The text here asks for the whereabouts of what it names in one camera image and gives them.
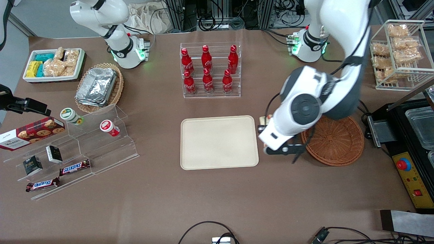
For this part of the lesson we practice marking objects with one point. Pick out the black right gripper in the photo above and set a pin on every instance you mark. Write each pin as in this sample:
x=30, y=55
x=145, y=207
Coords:
x=16, y=103

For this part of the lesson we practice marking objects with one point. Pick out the triangular sandwich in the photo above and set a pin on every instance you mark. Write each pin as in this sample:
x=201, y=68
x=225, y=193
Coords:
x=264, y=120

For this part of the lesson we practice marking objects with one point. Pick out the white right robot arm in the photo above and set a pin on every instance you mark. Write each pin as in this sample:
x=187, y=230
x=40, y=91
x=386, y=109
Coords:
x=115, y=13

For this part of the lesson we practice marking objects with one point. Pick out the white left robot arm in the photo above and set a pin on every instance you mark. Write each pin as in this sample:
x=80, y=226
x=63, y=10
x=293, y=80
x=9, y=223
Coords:
x=342, y=20

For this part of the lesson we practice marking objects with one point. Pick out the beige plastic tray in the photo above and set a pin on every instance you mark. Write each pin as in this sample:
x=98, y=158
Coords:
x=218, y=142

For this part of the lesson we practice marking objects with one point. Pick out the round brown wicker basket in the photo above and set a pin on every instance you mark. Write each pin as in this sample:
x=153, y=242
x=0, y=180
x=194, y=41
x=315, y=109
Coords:
x=339, y=142

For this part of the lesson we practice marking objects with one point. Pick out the oval wicker basket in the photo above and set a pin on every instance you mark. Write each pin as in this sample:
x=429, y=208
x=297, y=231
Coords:
x=117, y=89

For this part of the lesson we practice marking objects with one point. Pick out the red cookie box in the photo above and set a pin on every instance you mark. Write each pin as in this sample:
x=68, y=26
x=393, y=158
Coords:
x=32, y=134

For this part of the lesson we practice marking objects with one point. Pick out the white rectangular snack bin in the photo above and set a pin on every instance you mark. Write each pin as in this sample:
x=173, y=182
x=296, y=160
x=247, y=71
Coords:
x=51, y=79

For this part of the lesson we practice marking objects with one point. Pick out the green lid yogurt cup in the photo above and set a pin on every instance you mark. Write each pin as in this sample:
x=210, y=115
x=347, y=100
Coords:
x=69, y=115

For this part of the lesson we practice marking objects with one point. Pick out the teal snack packet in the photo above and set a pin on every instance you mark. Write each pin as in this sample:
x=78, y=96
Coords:
x=44, y=57
x=40, y=70

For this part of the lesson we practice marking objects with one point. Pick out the yellow snack packet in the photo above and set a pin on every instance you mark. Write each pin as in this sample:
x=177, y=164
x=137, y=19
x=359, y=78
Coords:
x=33, y=68

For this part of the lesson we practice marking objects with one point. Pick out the clear rice cracker bag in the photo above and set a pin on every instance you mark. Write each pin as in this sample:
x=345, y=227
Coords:
x=59, y=53
x=69, y=71
x=53, y=67
x=72, y=57

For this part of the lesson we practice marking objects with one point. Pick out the small black box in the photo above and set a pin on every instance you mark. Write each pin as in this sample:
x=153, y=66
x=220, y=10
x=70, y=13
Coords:
x=32, y=165
x=54, y=154

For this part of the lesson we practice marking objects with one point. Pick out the clear acrylic stepped stand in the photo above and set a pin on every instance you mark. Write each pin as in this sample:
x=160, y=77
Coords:
x=20, y=159
x=112, y=152

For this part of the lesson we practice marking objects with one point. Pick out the clear acrylic bottle rack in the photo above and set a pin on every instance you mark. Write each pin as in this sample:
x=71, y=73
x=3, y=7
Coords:
x=217, y=96

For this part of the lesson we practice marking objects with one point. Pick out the red cola bottle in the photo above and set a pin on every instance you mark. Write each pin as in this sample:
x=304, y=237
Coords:
x=206, y=59
x=187, y=62
x=208, y=83
x=190, y=84
x=233, y=61
x=227, y=83

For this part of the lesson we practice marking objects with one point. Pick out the stack of foil trays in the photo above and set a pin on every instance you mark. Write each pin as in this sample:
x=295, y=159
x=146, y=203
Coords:
x=96, y=86

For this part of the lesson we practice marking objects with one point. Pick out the Snickers chocolate bar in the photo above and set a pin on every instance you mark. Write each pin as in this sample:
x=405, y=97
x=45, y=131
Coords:
x=74, y=167
x=42, y=184

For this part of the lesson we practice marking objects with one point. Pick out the red lid yogurt cup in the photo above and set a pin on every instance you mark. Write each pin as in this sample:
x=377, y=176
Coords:
x=108, y=127

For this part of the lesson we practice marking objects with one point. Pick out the silver metal connector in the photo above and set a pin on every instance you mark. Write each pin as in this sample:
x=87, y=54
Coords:
x=220, y=240

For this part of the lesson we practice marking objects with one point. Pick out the clear bread packet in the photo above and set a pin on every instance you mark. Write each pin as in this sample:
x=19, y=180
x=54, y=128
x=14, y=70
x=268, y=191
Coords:
x=398, y=30
x=385, y=75
x=407, y=56
x=382, y=62
x=380, y=49
x=404, y=43

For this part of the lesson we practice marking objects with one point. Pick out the beige cloth bag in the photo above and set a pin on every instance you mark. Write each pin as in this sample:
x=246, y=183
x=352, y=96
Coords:
x=145, y=18

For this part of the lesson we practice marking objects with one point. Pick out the red emergency stop button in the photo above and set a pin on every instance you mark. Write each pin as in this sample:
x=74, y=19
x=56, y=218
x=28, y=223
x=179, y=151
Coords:
x=403, y=164

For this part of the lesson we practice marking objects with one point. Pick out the black machine with yellow panel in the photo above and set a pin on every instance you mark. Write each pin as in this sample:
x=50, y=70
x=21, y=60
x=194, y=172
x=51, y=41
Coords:
x=415, y=153

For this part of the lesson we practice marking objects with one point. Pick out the clear plastic container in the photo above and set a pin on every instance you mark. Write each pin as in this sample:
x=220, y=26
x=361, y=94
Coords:
x=422, y=127

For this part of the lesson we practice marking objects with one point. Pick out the grey and black pad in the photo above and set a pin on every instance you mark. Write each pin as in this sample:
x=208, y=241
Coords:
x=410, y=223

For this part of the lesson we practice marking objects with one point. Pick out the aluminium frame post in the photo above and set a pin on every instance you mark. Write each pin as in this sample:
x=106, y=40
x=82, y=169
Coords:
x=176, y=15
x=266, y=13

